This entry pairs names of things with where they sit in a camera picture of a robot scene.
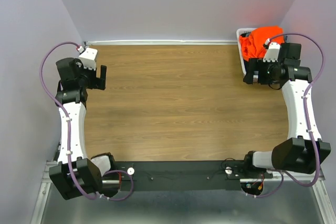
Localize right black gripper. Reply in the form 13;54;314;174
242;57;281;84

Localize orange t shirt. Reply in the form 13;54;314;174
239;26;284;61

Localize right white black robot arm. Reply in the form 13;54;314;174
241;42;331;178

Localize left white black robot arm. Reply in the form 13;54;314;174
49;56;117;200

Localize white laundry basket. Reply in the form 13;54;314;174
236;28;255;76

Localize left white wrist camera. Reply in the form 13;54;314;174
79;47;98;70

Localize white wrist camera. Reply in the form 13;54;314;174
262;42;280;62
79;47;98;70

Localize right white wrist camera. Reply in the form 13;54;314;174
262;42;280;62

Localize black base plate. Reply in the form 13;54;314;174
115;160;272;191

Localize aluminium frame rail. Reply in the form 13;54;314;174
30;161;57;224

